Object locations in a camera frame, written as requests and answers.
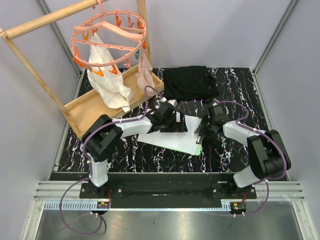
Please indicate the black folded cloth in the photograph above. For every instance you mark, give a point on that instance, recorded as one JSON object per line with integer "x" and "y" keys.
{"x": 189, "y": 83}

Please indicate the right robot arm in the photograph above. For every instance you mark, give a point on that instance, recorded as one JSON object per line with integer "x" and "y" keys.
{"x": 268, "y": 157}

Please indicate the black marble mat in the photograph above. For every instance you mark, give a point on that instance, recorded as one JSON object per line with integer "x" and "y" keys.
{"x": 218, "y": 154}

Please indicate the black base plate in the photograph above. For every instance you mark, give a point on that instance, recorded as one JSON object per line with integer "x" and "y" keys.
{"x": 168, "y": 191}

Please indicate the white hanging cloth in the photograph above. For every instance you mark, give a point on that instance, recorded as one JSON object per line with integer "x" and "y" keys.
{"x": 108, "y": 81}

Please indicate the green clipboard folder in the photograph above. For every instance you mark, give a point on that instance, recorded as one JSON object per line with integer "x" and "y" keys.
{"x": 198, "y": 150}

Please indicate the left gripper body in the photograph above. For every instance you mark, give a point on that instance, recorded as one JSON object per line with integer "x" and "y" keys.
{"x": 170, "y": 125}

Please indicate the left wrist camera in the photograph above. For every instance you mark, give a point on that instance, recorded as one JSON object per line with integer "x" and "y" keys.
{"x": 173, "y": 102}

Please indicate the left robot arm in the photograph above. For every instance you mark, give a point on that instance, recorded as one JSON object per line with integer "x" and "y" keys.
{"x": 106, "y": 132}

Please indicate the pink hanging cloth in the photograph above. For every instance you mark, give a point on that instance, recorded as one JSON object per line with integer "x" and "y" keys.
{"x": 144, "y": 76}

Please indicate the white paper sheet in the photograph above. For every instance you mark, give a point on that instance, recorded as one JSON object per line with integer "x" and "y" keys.
{"x": 184, "y": 142}

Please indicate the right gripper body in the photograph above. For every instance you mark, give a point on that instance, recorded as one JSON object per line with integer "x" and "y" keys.
{"x": 210, "y": 130}

